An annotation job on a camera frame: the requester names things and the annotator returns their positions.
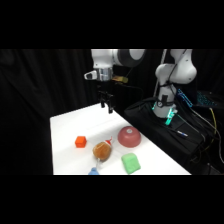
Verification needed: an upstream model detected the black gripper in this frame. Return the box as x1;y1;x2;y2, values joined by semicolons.
97;80;116;115

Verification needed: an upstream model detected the green triangle wedge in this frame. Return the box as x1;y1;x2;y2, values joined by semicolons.
120;152;142;175

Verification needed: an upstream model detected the red upturned bowl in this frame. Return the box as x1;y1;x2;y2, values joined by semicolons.
117;125;142;148

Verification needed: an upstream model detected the orange cube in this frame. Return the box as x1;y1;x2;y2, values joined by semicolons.
74;135;88;149

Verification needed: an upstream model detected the brown bread in bag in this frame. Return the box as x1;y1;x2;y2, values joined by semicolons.
92;135;114;163

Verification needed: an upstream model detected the white slanted pole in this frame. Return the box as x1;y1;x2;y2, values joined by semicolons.
152;49;168;101

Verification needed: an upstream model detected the pen with blue band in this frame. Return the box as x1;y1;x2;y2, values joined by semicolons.
176;130;189;138

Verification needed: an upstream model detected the black robot stand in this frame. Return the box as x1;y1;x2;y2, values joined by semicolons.
123;97;214;176

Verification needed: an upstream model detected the laptop with lit keyboard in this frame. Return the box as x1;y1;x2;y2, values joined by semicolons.
195;90;224;110

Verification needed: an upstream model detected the blue handled tool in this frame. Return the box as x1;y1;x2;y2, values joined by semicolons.
87;159;101;176

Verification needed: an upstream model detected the yellow cable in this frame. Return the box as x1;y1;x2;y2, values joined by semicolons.
196;108;218;158

